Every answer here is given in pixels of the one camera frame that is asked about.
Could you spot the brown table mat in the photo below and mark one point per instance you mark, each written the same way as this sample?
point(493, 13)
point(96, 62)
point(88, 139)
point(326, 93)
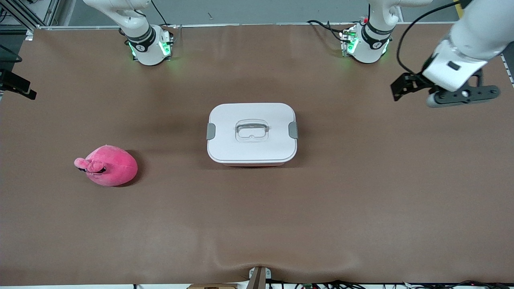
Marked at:
point(257, 224)

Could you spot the pink plastic box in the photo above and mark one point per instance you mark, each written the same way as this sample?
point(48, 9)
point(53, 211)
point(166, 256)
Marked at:
point(253, 164)

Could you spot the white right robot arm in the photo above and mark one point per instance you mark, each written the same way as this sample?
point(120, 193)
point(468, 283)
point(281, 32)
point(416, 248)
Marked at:
point(146, 52)

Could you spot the pink plush toy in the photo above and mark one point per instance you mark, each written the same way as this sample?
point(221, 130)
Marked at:
point(114, 166)

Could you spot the white box lid grey clips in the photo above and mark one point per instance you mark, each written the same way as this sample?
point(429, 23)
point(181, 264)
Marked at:
point(251, 132)

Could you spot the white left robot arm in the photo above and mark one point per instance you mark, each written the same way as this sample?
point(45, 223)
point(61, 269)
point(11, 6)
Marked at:
point(371, 46)

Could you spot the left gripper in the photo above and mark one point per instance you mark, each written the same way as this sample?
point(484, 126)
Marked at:
point(417, 81)

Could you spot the aluminium frame profile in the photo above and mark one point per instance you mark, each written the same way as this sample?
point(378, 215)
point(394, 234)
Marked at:
point(24, 14)

